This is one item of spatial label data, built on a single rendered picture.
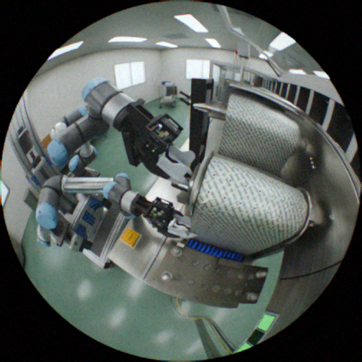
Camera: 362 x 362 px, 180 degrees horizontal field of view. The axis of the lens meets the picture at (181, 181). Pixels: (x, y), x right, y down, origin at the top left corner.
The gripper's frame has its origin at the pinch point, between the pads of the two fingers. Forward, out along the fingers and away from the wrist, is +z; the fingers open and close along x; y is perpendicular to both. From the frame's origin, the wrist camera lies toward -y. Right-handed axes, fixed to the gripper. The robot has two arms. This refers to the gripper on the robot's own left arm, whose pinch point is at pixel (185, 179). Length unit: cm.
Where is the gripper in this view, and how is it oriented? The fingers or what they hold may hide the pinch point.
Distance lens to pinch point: 30.3
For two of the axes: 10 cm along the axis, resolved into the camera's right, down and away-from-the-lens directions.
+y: 5.8, -2.9, -7.6
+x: 4.0, -7.1, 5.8
